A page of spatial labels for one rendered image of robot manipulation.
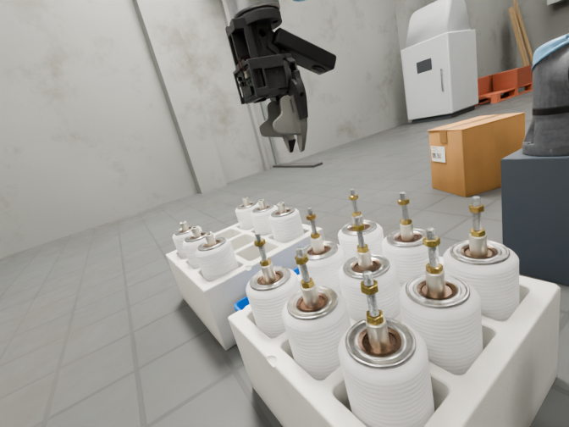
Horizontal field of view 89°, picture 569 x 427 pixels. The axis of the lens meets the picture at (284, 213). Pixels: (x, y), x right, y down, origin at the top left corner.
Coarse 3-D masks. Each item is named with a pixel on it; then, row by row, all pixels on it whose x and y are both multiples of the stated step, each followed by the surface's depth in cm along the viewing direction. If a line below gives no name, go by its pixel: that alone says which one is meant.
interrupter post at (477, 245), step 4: (472, 236) 43; (480, 236) 42; (484, 236) 42; (472, 240) 43; (476, 240) 43; (480, 240) 42; (484, 240) 42; (472, 244) 43; (476, 244) 43; (480, 244) 43; (484, 244) 43; (472, 248) 44; (476, 248) 43; (480, 248) 43; (484, 248) 43; (472, 252) 44; (476, 252) 43; (480, 252) 43; (484, 252) 43
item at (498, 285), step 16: (448, 256) 45; (512, 256) 41; (448, 272) 45; (464, 272) 42; (480, 272) 41; (496, 272) 40; (512, 272) 40; (480, 288) 41; (496, 288) 41; (512, 288) 41; (496, 304) 41; (512, 304) 42; (496, 320) 42
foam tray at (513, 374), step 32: (544, 288) 44; (352, 320) 47; (512, 320) 40; (544, 320) 41; (256, 352) 48; (288, 352) 47; (512, 352) 35; (544, 352) 43; (256, 384) 57; (288, 384) 40; (320, 384) 38; (448, 384) 33; (480, 384) 33; (512, 384) 36; (544, 384) 45; (288, 416) 46; (320, 416) 34; (352, 416) 33; (448, 416) 30; (480, 416) 31; (512, 416) 38
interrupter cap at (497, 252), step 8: (456, 248) 46; (464, 248) 46; (488, 248) 44; (496, 248) 43; (504, 248) 43; (456, 256) 44; (464, 256) 44; (472, 256) 44; (480, 256) 43; (488, 256) 43; (496, 256) 42; (504, 256) 41; (472, 264) 42; (480, 264) 41; (488, 264) 41
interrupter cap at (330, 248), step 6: (306, 246) 60; (324, 246) 59; (330, 246) 58; (336, 246) 57; (306, 252) 58; (312, 252) 58; (324, 252) 56; (330, 252) 55; (312, 258) 55; (318, 258) 54
